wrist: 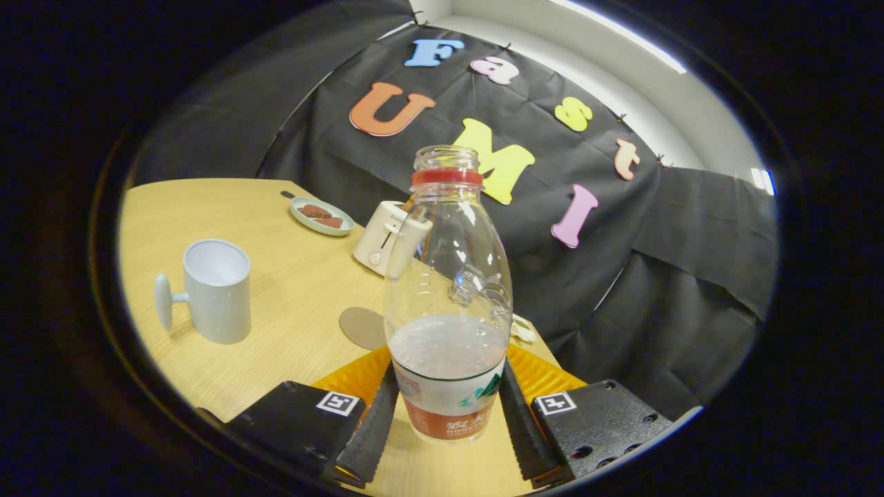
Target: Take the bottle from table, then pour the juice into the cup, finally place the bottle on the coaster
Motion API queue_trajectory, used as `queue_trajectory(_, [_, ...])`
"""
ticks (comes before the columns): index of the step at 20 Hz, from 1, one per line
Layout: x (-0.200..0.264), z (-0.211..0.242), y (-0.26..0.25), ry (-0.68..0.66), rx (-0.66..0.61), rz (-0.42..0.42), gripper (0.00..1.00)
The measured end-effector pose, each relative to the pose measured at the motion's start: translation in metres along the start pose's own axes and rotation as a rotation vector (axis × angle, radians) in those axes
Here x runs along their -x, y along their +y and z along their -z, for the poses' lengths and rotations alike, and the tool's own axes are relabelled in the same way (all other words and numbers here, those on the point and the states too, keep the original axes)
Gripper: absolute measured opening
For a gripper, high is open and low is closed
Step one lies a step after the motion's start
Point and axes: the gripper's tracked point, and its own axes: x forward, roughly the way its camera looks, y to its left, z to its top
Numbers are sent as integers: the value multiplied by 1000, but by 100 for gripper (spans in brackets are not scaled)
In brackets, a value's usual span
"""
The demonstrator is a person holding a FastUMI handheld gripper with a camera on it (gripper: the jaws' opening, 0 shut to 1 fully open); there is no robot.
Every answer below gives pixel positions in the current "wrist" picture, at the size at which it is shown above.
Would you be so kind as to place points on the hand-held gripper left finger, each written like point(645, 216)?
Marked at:
point(376, 431)

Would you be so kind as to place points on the pale green plate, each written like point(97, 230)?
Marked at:
point(304, 215)

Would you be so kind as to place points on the long ceiling light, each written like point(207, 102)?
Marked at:
point(621, 33)

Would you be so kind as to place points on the white toaster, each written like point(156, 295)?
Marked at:
point(376, 238)

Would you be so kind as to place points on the clear plastic juice bottle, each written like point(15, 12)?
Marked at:
point(449, 276)

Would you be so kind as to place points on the black backdrop cloth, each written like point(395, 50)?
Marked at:
point(621, 290)

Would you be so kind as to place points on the small white food tray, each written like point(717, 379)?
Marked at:
point(523, 330)

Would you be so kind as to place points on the round brown coaster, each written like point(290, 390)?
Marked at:
point(362, 328)

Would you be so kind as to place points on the white cup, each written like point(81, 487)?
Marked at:
point(217, 304)

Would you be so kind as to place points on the brown bread piece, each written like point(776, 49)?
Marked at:
point(331, 222)
point(315, 211)

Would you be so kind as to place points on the wooden table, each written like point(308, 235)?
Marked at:
point(290, 290)

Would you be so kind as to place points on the small ceiling light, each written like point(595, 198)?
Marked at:
point(763, 181)

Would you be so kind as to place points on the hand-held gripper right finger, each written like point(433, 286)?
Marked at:
point(525, 428)

